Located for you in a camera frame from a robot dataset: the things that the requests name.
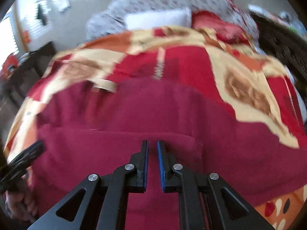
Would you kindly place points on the dark carved wooden cabinet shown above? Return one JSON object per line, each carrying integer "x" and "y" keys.
{"x": 280, "y": 43}

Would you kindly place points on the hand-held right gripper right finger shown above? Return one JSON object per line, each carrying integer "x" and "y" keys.
{"x": 161, "y": 170}

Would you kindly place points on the dark red garment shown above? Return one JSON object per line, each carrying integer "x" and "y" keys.
{"x": 144, "y": 115}

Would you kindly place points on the clutter of small things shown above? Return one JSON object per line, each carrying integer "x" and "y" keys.
{"x": 275, "y": 14}

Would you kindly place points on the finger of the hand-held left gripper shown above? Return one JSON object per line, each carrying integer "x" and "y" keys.
{"x": 31, "y": 152}

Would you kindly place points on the red pillow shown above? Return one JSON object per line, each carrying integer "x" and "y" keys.
{"x": 215, "y": 26}

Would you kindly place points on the dark wooden furniture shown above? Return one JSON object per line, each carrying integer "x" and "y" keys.
{"x": 26, "y": 71}

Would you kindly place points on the orange and red printed blanket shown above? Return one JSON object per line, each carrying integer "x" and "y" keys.
{"x": 247, "y": 93}

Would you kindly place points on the window with blinds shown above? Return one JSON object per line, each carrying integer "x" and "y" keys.
{"x": 8, "y": 36}

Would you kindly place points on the person's left hand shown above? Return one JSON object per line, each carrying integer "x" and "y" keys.
{"x": 21, "y": 203}

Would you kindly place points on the white pillow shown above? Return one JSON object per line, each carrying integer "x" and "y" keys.
{"x": 158, "y": 18}

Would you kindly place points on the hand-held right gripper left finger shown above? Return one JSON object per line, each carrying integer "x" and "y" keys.
{"x": 144, "y": 167}

